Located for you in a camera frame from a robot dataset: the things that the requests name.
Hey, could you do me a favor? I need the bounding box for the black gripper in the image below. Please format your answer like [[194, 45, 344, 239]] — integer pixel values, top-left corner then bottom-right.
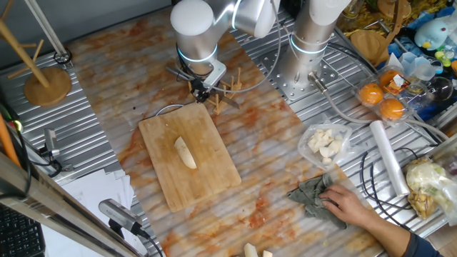
[[190, 77, 213, 105]]

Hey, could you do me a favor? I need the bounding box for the steel cleaver knife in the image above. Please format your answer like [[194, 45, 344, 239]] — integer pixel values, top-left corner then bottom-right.
[[166, 66, 241, 110]]

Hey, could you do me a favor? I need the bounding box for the grey-green cloth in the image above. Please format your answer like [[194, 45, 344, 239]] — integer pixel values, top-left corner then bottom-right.
[[287, 173, 348, 230]]

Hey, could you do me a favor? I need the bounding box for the person's right forearm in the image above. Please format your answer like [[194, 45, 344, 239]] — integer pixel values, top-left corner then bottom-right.
[[363, 208, 449, 257]]

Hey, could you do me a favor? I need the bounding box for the person's right hand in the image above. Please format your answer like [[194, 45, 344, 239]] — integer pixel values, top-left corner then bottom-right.
[[318, 183, 374, 228]]

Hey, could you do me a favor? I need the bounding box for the wooden knife rack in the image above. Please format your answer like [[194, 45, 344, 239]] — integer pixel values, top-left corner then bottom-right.
[[187, 67, 243, 116]]

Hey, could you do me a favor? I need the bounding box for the orange marbled table mat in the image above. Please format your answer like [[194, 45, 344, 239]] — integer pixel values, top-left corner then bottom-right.
[[66, 0, 388, 257]]

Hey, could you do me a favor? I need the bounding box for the wooden cutting board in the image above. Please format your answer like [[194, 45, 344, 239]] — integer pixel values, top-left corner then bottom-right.
[[138, 102, 243, 213]]

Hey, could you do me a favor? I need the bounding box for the white paper stack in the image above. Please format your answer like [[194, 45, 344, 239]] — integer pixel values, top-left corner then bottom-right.
[[41, 168, 151, 257]]

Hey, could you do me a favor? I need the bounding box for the wooden mug tree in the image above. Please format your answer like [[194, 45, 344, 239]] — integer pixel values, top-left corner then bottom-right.
[[0, 0, 72, 107]]

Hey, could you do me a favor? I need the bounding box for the round wooden disc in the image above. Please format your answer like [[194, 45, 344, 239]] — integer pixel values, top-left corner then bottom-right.
[[350, 29, 391, 68]]

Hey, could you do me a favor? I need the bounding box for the orange fruit with label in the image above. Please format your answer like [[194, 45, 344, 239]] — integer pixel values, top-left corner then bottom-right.
[[378, 69, 404, 90]]

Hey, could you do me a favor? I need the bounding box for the white plastic bag roll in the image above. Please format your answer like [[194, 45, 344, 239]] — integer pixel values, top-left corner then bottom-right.
[[369, 120, 411, 197]]

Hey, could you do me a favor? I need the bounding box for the orange pole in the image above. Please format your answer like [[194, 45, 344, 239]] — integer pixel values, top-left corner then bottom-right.
[[0, 113, 21, 168]]

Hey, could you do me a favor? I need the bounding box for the clear plastic fruit pack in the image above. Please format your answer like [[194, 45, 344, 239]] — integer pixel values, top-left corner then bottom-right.
[[353, 65, 435, 128]]

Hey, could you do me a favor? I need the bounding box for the black keyboard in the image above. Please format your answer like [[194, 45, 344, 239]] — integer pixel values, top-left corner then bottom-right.
[[0, 205, 46, 257]]

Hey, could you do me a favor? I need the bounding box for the blue plush toy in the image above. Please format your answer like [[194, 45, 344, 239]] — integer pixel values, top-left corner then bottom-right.
[[413, 18, 450, 51]]

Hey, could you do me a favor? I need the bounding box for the clear glass bowl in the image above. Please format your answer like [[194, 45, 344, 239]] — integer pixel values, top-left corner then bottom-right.
[[426, 76, 454, 103]]

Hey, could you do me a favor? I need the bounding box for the clear bag of vegetable scraps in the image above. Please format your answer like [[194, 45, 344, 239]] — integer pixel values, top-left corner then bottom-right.
[[405, 156, 457, 226]]

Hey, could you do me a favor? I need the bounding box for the silver bracket with black connector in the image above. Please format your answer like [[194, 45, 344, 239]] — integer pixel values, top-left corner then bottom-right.
[[209, 59, 228, 86]]

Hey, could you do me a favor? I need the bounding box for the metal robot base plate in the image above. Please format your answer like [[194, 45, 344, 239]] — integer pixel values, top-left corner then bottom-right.
[[259, 44, 340, 102]]

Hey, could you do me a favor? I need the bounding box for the grey hose with metal connector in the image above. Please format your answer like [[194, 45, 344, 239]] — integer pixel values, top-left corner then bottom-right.
[[307, 71, 450, 141]]

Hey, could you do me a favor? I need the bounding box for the large silver camera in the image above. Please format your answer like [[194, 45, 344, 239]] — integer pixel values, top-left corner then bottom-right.
[[99, 198, 151, 240]]

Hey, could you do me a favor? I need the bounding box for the small silver camera on clamp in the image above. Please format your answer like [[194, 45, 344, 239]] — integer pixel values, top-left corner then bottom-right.
[[38, 127, 74, 173]]

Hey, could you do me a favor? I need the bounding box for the metal rod with black ring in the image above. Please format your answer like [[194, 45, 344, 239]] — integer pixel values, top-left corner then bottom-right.
[[23, 0, 74, 66]]

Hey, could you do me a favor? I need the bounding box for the black table cable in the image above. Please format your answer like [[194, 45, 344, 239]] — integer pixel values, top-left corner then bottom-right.
[[359, 147, 419, 230]]

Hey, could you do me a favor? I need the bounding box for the steel frame bar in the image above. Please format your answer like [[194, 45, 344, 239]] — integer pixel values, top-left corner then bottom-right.
[[0, 151, 144, 257]]

